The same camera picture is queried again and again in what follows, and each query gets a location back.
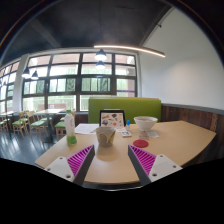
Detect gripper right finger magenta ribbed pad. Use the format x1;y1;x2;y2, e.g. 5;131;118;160
128;145;181;186

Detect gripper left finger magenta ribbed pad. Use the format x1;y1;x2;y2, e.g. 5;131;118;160
45;145;95;186

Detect red round coaster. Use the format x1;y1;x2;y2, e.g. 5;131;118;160
133;139;149;148

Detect white paper under bowl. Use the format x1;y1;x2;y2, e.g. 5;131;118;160
139;131;159;140

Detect white paper sheets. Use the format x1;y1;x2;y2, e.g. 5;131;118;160
75;123;99;134

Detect small white card box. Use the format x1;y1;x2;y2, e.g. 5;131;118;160
121;131;132;137

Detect green seat stool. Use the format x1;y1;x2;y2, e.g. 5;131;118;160
55;118;66;140

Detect white ceramic bowl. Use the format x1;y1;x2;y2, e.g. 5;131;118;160
134;116;158;132

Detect patterned ceramic mug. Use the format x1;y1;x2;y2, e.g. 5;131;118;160
96;127;116;147

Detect small blue capped bottle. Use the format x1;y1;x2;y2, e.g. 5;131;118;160
126;120;130;130

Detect clear bottle green label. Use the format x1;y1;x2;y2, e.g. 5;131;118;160
64;110;77;145

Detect background wooden table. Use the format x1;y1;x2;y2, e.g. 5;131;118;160
35;109;64;144

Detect black framed picture stand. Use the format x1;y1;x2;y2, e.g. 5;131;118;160
99;109;126;129

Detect wooden chair green seat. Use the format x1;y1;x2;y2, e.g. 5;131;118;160
12;112;27;136
27;111;47;140

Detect green upholstered bench back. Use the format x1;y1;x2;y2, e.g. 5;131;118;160
88;97;161;123

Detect large grid window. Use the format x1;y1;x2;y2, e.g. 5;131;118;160
0;52;137;113

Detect pendant lamp centre rear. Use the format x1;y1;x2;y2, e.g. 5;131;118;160
96;61;105;69

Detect pendant lamp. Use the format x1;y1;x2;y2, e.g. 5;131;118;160
95;49;107;61
22;67;30;79
96;61;105;69

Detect pendant lamp left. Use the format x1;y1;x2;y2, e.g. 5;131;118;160
22;67;30;79

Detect pendant lamp centre front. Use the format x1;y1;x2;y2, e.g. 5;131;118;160
95;49;107;61

